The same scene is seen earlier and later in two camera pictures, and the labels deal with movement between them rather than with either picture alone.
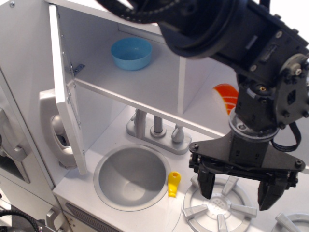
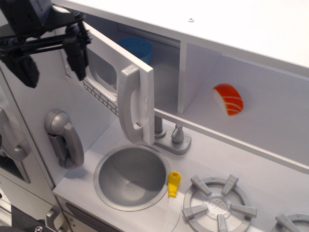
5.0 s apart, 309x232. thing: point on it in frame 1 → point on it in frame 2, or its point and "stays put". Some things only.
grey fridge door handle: x=9 y=142 stays put
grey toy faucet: x=170 y=137 stays put
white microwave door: x=65 y=92 → x=126 y=78
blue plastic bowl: x=132 y=53 stays put
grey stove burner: x=228 y=210 stays put
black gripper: x=253 y=157 → x=66 y=30
